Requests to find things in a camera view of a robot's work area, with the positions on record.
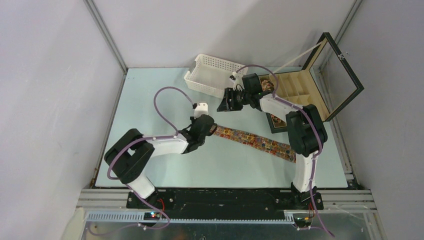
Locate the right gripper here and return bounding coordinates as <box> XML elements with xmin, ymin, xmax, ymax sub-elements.
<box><xmin>217</xmin><ymin>87</ymin><xmax>252</xmax><ymax>112</ymax></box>

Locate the white perforated plastic basket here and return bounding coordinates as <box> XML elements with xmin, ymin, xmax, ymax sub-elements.
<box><xmin>183</xmin><ymin>53</ymin><xmax>248</xmax><ymax>99</ymax></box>

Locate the colourful patterned tie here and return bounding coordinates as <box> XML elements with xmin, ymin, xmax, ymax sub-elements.
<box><xmin>213</xmin><ymin>125</ymin><xmax>297</xmax><ymax>163</ymax></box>

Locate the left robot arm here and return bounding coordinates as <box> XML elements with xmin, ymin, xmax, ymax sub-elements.
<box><xmin>104</xmin><ymin>114</ymin><xmax>218</xmax><ymax>208</ymax></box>

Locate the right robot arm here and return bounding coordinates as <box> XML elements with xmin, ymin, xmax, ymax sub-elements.
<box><xmin>217</xmin><ymin>72</ymin><xmax>328</xmax><ymax>209</ymax></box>

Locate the rolled tie far compartment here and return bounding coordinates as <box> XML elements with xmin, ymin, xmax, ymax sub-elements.
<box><xmin>260</xmin><ymin>78</ymin><xmax>275</xmax><ymax>93</ymax></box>

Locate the rolled tie compartment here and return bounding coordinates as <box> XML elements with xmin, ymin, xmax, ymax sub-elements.
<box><xmin>270</xmin><ymin>114</ymin><xmax>287</xmax><ymax>128</ymax></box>
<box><xmin>260</xmin><ymin>78</ymin><xmax>275</xmax><ymax>93</ymax></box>

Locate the rolled tie near compartment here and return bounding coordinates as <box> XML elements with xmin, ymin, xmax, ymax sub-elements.
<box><xmin>270</xmin><ymin>114</ymin><xmax>287</xmax><ymax>128</ymax></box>

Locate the black compartment tie box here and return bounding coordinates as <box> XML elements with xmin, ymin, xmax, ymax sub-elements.
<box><xmin>259</xmin><ymin>32</ymin><xmax>364</xmax><ymax>122</ymax></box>

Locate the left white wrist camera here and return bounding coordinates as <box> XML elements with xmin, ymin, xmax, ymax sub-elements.
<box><xmin>192</xmin><ymin>102</ymin><xmax>209</xmax><ymax>119</ymax></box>

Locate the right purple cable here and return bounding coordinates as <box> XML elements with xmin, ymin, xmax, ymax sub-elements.
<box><xmin>231</xmin><ymin>64</ymin><xmax>336</xmax><ymax>239</ymax></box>

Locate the purple cable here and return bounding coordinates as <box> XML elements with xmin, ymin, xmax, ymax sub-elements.
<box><xmin>86</xmin><ymin>86</ymin><xmax>196</xmax><ymax>237</ymax></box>
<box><xmin>231</xmin><ymin>64</ymin><xmax>336</xmax><ymax>239</ymax></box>

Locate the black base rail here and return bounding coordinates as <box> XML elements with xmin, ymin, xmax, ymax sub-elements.
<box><xmin>146</xmin><ymin>187</ymin><xmax>324</xmax><ymax>221</ymax></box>

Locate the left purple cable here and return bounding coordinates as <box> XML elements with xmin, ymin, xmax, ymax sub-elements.
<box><xmin>86</xmin><ymin>86</ymin><xmax>196</xmax><ymax>237</ymax></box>

